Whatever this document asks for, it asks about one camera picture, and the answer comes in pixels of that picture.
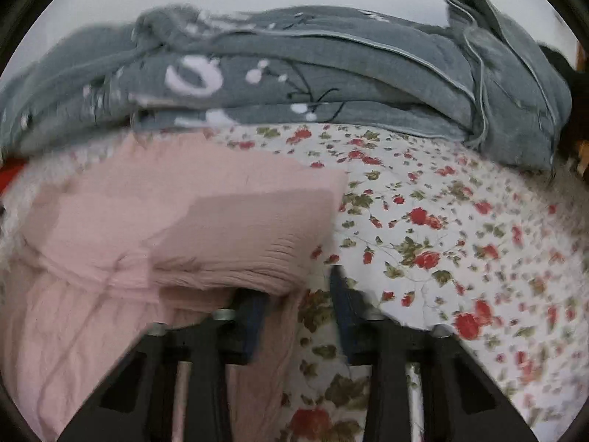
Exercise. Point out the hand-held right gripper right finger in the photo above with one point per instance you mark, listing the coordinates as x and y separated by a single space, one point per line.
345 317

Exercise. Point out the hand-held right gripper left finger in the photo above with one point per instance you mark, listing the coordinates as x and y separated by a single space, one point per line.
252 327

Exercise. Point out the pink knit sweater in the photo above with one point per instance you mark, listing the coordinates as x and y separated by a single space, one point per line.
184 221

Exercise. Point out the floral bed sheet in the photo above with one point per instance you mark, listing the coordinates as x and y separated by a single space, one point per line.
437 193

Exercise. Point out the grey patterned quilt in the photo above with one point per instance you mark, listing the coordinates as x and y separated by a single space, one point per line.
322 55

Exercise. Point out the red cloth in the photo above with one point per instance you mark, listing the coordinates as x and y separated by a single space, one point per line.
7 172

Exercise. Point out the dark cloth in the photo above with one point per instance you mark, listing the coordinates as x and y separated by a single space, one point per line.
559 62

